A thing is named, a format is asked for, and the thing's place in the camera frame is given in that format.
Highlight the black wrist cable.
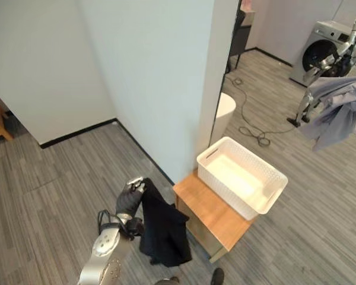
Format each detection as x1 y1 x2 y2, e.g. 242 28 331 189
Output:
97 209 137 239

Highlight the black floor cable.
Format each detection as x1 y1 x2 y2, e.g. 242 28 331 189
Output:
226 77 298 148

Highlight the wooden bedside table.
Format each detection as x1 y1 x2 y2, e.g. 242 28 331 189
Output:
172 169 258 264

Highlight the black garment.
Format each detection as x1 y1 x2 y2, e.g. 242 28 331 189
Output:
138 177 194 267

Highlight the robot left dark foot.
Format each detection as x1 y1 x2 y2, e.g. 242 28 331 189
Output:
155 275 180 285

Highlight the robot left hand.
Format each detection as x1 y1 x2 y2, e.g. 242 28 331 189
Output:
115 176 146 218

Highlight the small black bin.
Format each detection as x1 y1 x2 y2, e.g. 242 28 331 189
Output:
2 110 20 135

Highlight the white plastic laundry basket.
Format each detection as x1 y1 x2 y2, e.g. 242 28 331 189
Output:
196 136 289 221

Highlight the grey-blue shirt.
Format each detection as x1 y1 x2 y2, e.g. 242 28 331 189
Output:
298 75 356 152

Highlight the beige box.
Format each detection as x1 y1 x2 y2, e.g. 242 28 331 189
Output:
240 9 258 29

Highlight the silver washing machine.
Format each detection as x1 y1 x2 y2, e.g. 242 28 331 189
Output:
288 20 356 88

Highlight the robot right dark foot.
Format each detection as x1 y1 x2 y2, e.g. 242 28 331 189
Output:
211 261 225 285

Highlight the dark desk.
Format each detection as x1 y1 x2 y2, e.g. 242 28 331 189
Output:
228 0 258 72

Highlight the white round tub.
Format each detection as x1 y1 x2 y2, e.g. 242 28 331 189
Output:
214 91 237 139

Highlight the robot dark foot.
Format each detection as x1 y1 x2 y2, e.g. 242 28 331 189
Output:
211 261 225 285
155 275 180 285

